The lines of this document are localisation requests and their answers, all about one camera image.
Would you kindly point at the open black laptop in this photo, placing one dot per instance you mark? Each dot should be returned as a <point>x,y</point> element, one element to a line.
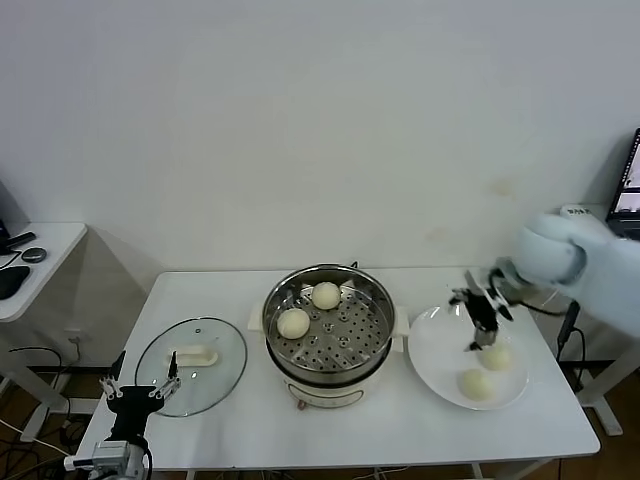
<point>625,210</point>

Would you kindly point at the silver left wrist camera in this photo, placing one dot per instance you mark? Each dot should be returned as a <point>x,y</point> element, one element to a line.
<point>107,454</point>

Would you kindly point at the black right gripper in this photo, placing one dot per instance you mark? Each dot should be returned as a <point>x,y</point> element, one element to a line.
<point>484,310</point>

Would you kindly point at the white side desk with laptop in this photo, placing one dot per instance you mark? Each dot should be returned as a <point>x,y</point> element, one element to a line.
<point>607,400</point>

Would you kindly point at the stainless steel steamer basket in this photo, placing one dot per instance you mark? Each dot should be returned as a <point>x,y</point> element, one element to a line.
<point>350,345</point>

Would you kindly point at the black bar-shaped device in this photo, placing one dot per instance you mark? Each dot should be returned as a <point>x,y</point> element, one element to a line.
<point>22,239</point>

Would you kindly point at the white side desk with mouse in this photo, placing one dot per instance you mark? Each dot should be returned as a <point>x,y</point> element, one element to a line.
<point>55,250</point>

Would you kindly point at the white electric cooker base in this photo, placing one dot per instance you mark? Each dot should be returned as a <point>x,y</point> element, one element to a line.
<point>325,395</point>

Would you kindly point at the white round plate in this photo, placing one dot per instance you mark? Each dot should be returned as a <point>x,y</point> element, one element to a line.
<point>435,360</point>

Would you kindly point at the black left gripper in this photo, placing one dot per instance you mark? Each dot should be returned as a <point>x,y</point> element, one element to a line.
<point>132,400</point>

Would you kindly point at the white wall outlet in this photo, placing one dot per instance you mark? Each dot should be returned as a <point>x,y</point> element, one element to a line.
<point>77,336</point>

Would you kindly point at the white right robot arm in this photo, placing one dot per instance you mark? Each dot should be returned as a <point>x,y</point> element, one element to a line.
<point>600,280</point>

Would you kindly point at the dark monitor screen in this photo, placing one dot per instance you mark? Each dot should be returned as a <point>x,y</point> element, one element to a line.
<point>7,205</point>

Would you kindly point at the white steamed baozi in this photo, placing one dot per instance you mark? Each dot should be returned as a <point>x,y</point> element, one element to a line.
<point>497,359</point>
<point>293,322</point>
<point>475,384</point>
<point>326,295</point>

